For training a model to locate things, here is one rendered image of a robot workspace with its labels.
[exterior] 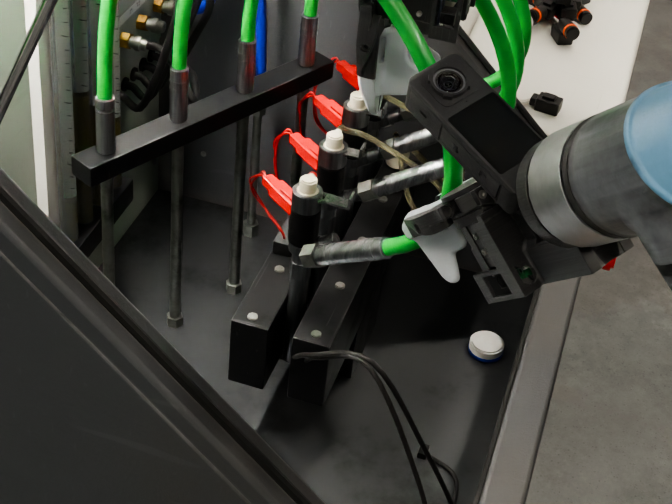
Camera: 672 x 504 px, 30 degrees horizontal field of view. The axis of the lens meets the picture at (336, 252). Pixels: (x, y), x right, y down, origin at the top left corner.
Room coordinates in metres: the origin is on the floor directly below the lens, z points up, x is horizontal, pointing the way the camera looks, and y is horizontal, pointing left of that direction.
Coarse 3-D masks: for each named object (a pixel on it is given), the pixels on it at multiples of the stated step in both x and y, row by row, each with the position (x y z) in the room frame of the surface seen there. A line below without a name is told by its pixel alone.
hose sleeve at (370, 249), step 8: (352, 240) 0.81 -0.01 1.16; (360, 240) 0.80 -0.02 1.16; (368, 240) 0.79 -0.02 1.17; (376, 240) 0.79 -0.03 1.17; (320, 248) 0.82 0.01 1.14; (328, 248) 0.81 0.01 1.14; (336, 248) 0.81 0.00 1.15; (344, 248) 0.80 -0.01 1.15; (352, 248) 0.80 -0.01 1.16; (360, 248) 0.79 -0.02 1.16; (368, 248) 0.79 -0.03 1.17; (376, 248) 0.78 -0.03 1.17; (320, 256) 0.81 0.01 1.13; (328, 256) 0.81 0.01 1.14; (336, 256) 0.80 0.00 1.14; (344, 256) 0.80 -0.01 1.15; (352, 256) 0.79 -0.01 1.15; (360, 256) 0.79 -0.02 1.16; (368, 256) 0.78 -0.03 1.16; (376, 256) 0.78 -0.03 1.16; (384, 256) 0.78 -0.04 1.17; (392, 256) 0.78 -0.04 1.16; (320, 264) 0.81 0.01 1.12; (328, 264) 0.81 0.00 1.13; (336, 264) 0.81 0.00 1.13
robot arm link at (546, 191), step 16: (544, 144) 0.64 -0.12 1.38; (560, 144) 0.62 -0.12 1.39; (544, 160) 0.62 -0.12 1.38; (560, 160) 0.61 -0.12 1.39; (528, 176) 0.63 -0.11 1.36; (544, 176) 0.61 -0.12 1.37; (560, 176) 0.60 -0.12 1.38; (544, 192) 0.61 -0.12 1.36; (560, 192) 0.60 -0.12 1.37; (544, 208) 0.61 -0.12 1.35; (560, 208) 0.60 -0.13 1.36; (544, 224) 0.61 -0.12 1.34; (560, 224) 0.60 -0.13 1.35; (576, 224) 0.59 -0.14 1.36; (576, 240) 0.60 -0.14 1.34; (592, 240) 0.59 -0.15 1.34; (608, 240) 0.59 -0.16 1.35
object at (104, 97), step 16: (112, 0) 0.96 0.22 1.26; (384, 0) 0.80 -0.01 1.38; (400, 0) 0.80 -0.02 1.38; (112, 16) 0.97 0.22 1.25; (400, 16) 0.79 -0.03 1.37; (112, 32) 0.97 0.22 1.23; (400, 32) 0.79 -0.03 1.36; (416, 32) 0.78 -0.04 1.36; (112, 48) 0.97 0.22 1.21; (416, 48) 0.78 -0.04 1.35; (416, 64) 0.78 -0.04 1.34; (96, 96) 0.97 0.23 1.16; (112, 96) 0.98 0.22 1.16; (448, 160) 0.75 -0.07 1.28; (448, 176) 0.75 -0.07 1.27; (384, 240) 0.79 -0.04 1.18; (400, 240) 0.77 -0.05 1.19
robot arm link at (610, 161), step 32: (640, 96) 0.58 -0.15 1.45; (576, 128) 0.62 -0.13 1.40; (608, 128) 0.58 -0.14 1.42; (640, 128) 0.56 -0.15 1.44; (576, 160) 0.59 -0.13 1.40; (608, 160) 0.57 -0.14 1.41; (640, 160) 0.55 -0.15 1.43; (576, 192) 0.59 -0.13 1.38; (608, 192) 0.56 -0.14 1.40; (640, 192) 0.55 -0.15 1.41; (608, 224) 0.57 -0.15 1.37; (640, 224) 0.55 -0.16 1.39
